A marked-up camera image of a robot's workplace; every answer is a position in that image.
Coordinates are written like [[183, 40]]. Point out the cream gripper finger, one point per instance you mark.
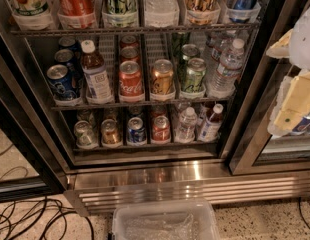
[[280, 49], [296, 104]]

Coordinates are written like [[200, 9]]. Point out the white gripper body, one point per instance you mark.
[[303, 39]]

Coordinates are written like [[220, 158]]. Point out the orange gold soda can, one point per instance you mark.
[[162, 77]]

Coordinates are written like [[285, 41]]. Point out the clear water bottle middle shelf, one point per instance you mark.
[[222, 83]]

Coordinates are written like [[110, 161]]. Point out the right fridge glass door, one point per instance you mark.
[[255, 149]]

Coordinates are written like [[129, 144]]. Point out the green LaCroix can front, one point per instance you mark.
[[195, 72]]

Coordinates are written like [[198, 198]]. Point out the green lacroix can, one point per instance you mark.
[[188, 51], [195, 72]]

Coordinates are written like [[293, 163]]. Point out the tea bottle bottom shelf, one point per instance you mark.
[[211, 124]]

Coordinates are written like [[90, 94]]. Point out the water bottle bottom shelf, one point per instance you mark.
[[185, 132]]

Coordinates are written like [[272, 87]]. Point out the red can bottom shelf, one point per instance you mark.
[[161, 129]]

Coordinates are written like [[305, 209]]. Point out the red Coca-Cola can front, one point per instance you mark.
[[130, 79]]

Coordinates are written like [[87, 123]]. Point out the blue can bottom shelf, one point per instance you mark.
[[135, 130]]

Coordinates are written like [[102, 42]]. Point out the gold can bottom shelf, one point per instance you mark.
[[110, 132]]

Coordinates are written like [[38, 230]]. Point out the green can bottom shelf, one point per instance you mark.
[[85, 135]]

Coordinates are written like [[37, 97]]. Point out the blue pepsi can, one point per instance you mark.
[[61, 82], [67, 58]]

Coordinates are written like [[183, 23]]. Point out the blue Pepsi can front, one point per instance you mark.
[[61, 82]]

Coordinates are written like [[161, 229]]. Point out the steel fridge vent grille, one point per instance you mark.
[[99, 193]]

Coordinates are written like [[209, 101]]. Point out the iced tea bottle white cap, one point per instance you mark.
[[95, 72]]

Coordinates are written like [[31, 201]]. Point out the clear plastic bin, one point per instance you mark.
[[166, 220]]

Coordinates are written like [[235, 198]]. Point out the top wire shelf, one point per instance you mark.
[[134, 30]]

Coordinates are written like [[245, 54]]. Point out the wire shelf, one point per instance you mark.
[[134, 30], [142, 103]]

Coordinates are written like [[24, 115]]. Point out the middle wire shelf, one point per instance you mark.
[[142, 103]]

